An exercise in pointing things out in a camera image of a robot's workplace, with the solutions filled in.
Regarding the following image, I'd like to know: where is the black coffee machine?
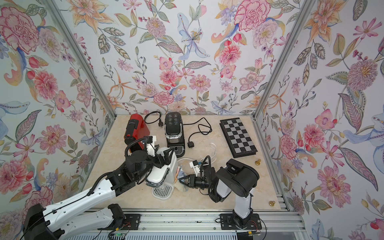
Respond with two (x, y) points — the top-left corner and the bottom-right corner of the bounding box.
(165, 112), (186, 158)

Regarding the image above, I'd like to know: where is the red coffee machine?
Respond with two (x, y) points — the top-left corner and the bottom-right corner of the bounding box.
(124, 114), (150, 146)

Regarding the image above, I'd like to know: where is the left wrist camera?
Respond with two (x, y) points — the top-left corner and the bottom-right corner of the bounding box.
(146, 136), (157, 157)

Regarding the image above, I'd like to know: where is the black white chessboard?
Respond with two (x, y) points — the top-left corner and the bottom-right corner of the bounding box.
(219, 118), (258, 158)

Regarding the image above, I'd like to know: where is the blue striped cloth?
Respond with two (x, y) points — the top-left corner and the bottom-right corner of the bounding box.
(174, 167), (189, 193)

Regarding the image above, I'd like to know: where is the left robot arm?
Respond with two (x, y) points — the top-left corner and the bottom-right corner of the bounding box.
(22, 148), (177, 240)

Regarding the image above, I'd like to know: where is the white coffee machine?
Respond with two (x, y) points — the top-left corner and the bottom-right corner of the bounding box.
(145, 147), (178, 201)

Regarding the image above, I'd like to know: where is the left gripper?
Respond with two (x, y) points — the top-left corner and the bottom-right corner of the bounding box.
(134, 146), (176, 181)

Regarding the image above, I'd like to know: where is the white power cable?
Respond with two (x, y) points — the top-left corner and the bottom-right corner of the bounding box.
(176, 142), (218, 169)

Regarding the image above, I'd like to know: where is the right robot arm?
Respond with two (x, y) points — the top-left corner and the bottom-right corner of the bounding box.
(178, 156), (260, 230)

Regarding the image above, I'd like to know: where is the red machine black cable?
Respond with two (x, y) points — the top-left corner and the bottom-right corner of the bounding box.
(144, 110), (165, 128)

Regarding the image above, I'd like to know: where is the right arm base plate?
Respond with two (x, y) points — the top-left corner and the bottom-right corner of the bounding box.
(219, 213), (263, 230)

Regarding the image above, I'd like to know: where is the black power cable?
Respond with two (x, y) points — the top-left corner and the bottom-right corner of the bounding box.
(182, 116), (213, 149)

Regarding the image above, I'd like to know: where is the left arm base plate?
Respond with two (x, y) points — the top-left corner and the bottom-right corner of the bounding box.
(101, 214), (141, 231)

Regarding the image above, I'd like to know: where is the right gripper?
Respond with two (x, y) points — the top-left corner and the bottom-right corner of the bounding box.
(179, 175), (215, 190)

